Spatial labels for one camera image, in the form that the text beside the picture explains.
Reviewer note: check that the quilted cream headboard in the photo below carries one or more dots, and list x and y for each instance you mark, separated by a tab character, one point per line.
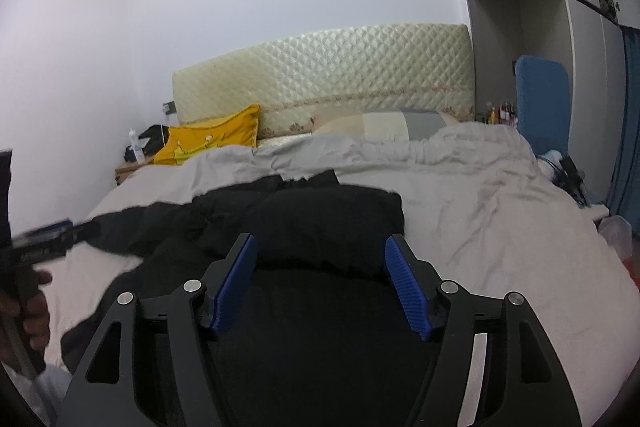
330	77

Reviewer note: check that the person's left hand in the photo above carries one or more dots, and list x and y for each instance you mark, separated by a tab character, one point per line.
35	317

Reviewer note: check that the black garment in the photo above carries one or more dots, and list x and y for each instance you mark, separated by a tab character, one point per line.
310	227

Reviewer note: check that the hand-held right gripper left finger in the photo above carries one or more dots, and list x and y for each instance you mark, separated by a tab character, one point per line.
235	274

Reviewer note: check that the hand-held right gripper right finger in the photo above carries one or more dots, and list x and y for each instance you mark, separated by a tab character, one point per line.
407	284

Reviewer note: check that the grey wardrobe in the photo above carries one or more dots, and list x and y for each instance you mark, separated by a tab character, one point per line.
545	27

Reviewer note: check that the blue ironing board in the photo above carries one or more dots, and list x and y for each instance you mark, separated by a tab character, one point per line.
542	107

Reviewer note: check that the group of small bottles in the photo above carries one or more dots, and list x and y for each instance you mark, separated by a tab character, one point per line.
499	113

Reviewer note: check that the wall socket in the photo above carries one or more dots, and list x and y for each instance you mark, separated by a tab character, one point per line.
169	108

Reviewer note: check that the patchwork grey beige pillow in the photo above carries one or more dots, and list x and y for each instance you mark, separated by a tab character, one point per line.
385	123

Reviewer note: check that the yellow pillow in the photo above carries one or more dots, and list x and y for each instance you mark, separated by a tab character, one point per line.
210	139

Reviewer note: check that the wooden nightstand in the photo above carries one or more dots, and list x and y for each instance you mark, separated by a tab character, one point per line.
125	171

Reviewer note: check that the clear plastic bag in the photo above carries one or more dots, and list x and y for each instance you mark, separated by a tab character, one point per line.
617	234

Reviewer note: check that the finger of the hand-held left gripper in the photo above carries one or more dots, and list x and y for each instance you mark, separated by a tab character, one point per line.
47	233

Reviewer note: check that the black bag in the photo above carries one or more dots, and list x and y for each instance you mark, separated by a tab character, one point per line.
152	138

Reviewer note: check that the white lotion bottle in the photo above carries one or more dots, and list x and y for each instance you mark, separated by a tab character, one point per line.
134	146

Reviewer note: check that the blue curtain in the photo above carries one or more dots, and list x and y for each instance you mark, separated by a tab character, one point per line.
625	122

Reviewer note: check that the light grey duvet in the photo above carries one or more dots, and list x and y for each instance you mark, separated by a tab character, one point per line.
480	227

